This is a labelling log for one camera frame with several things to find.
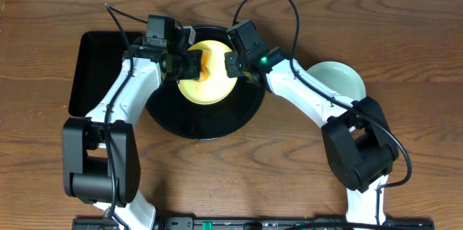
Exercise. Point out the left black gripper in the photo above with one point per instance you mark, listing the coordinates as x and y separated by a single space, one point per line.
193 65

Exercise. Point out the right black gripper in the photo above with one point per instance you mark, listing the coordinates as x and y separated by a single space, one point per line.
232 71

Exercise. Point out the yellow plate with stain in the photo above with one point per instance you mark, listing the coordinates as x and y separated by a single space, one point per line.
218 85

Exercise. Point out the yellow green scrub sponge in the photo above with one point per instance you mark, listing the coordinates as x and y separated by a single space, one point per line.
203 65

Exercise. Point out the mint green plate with stain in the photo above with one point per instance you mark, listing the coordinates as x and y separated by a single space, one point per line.
339 77

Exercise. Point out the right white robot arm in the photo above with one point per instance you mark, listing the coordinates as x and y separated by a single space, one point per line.
359 149

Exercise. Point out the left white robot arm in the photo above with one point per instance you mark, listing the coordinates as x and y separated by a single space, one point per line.
101 165

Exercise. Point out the black rectangular tray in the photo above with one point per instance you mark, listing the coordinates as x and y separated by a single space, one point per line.
99 62

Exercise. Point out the black round tray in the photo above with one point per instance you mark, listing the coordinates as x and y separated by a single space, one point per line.
175 113

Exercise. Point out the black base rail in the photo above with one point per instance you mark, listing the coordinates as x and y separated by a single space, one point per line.
186 223

